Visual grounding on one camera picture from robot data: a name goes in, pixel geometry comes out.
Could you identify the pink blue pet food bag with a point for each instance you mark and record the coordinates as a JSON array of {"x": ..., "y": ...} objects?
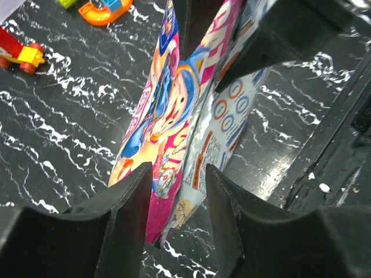
[{"x": 181, "y": 123}]

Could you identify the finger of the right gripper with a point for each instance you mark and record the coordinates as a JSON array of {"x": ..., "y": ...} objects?
[
  {"x": 194, "y": 17},
  {"x": 291, "y": 30}
]

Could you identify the orange ring toy blocks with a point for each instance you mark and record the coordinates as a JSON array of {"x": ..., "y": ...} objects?
[{"x": 110, "y": 11}]

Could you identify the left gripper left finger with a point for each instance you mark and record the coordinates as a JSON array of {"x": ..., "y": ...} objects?
[{"x": 100, "y": 237}]

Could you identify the green toy brick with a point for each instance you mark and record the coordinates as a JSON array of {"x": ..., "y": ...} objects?
[{"x": 66, "y": 3}]

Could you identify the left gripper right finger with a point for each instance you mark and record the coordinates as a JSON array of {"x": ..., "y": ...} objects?
[{"x": 253, "y": 238}]

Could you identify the red toy block figure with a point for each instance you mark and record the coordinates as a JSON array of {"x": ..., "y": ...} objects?
[{"x": 12, "y": 51}]

